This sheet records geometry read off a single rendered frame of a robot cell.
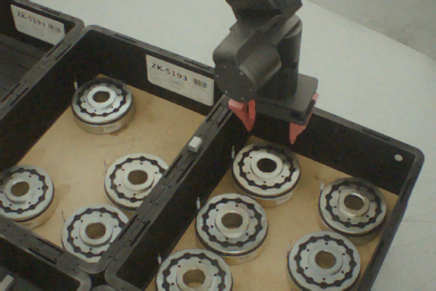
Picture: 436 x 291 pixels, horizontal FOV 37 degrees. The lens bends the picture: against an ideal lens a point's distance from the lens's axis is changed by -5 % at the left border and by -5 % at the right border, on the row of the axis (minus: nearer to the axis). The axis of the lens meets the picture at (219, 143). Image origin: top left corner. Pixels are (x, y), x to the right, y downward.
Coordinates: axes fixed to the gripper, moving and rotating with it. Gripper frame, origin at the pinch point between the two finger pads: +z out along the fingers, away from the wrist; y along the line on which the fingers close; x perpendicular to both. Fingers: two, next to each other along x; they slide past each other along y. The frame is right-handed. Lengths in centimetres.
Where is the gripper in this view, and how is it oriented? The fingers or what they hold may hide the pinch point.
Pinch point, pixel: (272, 130)
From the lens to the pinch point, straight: 96.5
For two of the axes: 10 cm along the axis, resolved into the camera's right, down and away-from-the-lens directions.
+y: 9.2, 2.9, -2.6
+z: 0.1, 6.5, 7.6
